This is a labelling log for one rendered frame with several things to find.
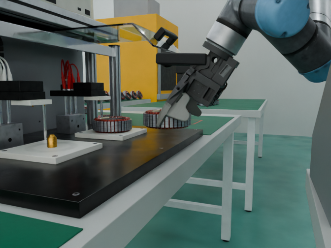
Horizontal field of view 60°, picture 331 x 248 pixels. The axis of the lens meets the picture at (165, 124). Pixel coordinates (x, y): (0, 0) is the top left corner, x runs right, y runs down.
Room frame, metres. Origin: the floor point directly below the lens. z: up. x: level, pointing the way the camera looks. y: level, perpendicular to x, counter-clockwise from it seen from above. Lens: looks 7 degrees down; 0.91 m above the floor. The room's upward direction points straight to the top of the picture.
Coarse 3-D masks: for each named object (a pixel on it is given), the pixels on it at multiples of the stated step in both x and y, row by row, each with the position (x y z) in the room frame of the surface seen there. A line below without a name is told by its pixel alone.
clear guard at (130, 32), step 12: (120, 24) 0.74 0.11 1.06; (132, 24) 0.73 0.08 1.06; (72, 36) 0.90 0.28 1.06; (84, 36) 0.90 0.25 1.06; (96, 36) 0.90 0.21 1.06; (108, 36) 0.90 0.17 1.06; (120, 36) 0.90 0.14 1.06; (132, 36) 0.90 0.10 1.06; (144, 36) 0.72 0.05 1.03; (168, 48) 0.83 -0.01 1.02
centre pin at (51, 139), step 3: (51, 135) 0.59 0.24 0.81; (54, 135) 0.59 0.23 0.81; (48, 138) 0.59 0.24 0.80; (51, 138) 0.59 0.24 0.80; (54, 138) 0.59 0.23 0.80; (48, 141) 0.59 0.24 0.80; (51, 141) 0.59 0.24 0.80; (54, 141) 0.59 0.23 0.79; (48, 144) 0.59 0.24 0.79; (51, 144) 0.59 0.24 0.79; (54, 144) 0.59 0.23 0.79; (48, 147) 0.59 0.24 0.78; (51, 147) 0.59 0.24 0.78; (54, 147) 0.59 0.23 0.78
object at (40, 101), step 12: (0, 84) 0.60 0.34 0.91; (12, 84) 0.59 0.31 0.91; (24, 84) 0.59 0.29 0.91; (36, 84) 0.62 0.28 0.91; (0, 96) 0.60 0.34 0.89; (12, 96) 0.58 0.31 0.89; (24, 96) 0.59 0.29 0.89; (36, 96) 0.62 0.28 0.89; (0, 108) 0.64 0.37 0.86; (0, 120) 0.64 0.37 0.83
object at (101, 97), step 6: (78, 84) 0.82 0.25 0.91; (84, 84) 0.82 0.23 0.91; (90, 84) 0.81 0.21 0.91; (96, 84) 0.83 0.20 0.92; (102, 84) 0.86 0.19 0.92; (60, 90) 0.88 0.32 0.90; (72, 90) 0.83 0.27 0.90; (78, 90) 0.82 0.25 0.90; (84, 90) 0.82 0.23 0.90; (90, 90) 0.81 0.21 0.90; (96, 90) 0.83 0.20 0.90; (102, 90) 0.86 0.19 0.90; (66, 96) 0.85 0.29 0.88; (84, 96) 0.82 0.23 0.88; (90, 96) 0.81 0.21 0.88; (96, 96) 0.81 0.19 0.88; (102, 96) 0.82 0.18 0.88; (108, 96) 0.85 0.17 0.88; (66, 102) 0.85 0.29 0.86; (66, 108) 0.85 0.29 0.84; (66, 114) 0.85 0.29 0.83
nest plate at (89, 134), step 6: (78, 132) 0.79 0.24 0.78; (84, 132) 0.79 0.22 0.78; (90, 132) 0.79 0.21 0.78; (96, 132) 0.79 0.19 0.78; (114, 132) 0.79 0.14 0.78; (120, 132) 0.79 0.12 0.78; (126, 132) 0.79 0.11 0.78; (132, 132) 0.79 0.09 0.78; (138, 132) 0.81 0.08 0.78; (144, 132) 0.85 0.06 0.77; (96, 138) 0.75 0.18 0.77; (102, 138) 0.75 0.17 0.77; (108, 138) 0.74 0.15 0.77; (114, 138) 0.73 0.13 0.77; (120, 138) 0.73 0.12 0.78; (126, 138) 0.74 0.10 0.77
